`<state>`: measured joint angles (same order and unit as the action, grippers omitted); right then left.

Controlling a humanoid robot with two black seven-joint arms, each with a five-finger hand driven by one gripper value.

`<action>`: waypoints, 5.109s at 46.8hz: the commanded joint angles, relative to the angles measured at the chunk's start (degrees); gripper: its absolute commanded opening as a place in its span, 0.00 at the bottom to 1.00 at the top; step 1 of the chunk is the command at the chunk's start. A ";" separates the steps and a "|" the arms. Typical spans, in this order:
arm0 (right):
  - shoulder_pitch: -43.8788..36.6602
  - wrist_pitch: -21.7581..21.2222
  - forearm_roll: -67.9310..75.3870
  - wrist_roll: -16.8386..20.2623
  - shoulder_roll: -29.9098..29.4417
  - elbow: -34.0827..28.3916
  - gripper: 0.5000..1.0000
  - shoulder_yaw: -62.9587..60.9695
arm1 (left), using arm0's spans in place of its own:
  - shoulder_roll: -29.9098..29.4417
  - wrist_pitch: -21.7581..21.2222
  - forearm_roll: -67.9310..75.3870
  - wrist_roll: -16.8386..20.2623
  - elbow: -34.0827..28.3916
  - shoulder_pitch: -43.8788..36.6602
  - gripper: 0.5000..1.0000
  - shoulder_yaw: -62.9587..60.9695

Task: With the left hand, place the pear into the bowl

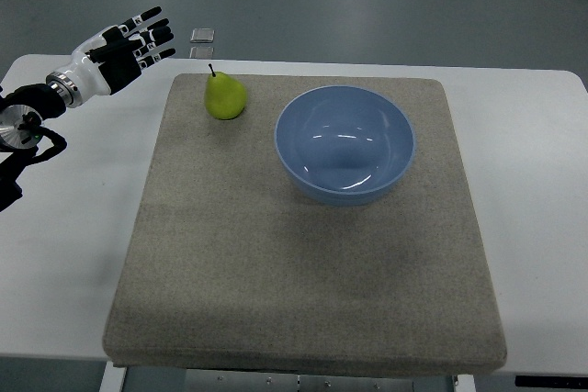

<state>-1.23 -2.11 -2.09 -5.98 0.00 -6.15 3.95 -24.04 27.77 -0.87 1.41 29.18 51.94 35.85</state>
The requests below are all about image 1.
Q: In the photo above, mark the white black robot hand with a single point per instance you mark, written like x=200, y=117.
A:
x=116, y=56

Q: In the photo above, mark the green pear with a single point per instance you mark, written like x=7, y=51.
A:
x=225, y=97

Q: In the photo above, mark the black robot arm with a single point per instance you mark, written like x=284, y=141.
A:
x=46, y=101

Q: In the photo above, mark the blue ceramic bowl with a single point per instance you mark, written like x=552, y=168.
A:
x=343, y=145

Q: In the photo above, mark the upper floor plate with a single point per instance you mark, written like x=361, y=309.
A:
x=202, y=35

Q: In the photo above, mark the floor plate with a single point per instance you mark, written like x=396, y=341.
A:
x=202, y=35
x=201, y=52

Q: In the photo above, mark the lower floor plate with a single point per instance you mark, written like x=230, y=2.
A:
x=201, y=52

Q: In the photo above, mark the beige fabric mat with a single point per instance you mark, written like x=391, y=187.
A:
x=231, y=267

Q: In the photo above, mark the metal table frame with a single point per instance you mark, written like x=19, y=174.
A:
x=142, y=379

